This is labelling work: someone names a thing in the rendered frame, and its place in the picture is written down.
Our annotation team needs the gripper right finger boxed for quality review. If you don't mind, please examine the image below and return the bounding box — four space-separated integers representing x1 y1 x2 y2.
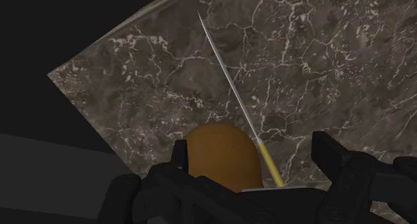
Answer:
311 130 417 224

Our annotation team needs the brown rounded object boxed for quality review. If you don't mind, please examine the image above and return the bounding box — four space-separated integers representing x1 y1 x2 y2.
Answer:
184 122 264 194

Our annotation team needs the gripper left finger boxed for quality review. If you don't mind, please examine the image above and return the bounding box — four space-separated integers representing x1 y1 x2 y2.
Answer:
98 139 258 224

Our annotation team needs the yellow-handled thin silver knife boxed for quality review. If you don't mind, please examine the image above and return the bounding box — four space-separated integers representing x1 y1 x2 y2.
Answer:
196 10 285 188

